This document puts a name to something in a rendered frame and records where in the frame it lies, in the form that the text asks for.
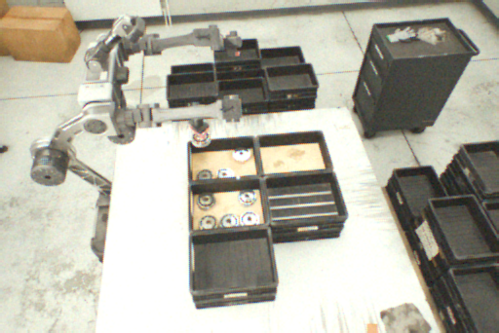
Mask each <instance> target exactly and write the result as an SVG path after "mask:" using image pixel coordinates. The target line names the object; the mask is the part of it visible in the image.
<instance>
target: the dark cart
mask: <svg viewBox="0 0 499 333"><path fill-rule="evenodd" d="M430 26H432V27H433V28H438V29H439V30H442V31H445V30H446V31H447V32H448V33H450V34H446V35H447V36H448V37H449V39H450V40H449V41H446V42H438V43H437V44H435V45H434V44H430V43H429V42H426V41H424V40H411V43H407V42H403V41H394V42H390V41H389V40H388V38H387V37H386V36H389V35H393V34H395V31H396V30H397V29H399V28H401V29H402V31H404V30H405V29H407V27H409V29H408V30H407V32H408V31H410V30H412V29H414V31H413V32H415V31H418V30H419V29H420V28H421V27H430ZM474 53H475V51H474V50H473V48H472V47H471V46H470V45H469V42H467V41H466V40H465V38H464V37H463V36H462V34H460V31H459V30H458V29H456V26H455V25H453V23H452V21H450V19H449V18H424V19H414V20H403V21H392V22H381V23H374V24H373V26H372V29H371V32H370V34H369V40H368V42H367V46H366V48H365V56H364V58H363V62H362V64H361V70H360V72H359V75H358V78H357V81H356V86H355V88H354V91H353V94H352V100H353V102H354V104H355V105H354V107H353V110H354V111H355V112H356V113H359V115H360V119H361V121H362V123H363V124H364V128H365V132H364V136H365V138H366V139H369V138H372V137H373V136H374V135H375V132H376V131H382V130H406V129H413V131H414V132H415V133H416V134H418V133H421V132H422V131H423V130H425V129H426V127H433V126H434V124H435V121H436V119H437V118H438V117H439V115H440V112H441V111H442V110H443V108H444V106H445V104H446V102H447V101H448V98H449V97H450V95H451V93H453V89H454V88H455V86H456V85H457V84H458V80H459V79H460V78H461V76H462V75H463V72H464V71H465V69H466V67H467V66H468V63H469V62H470V60H471V58H473V54H474Z"/></svg>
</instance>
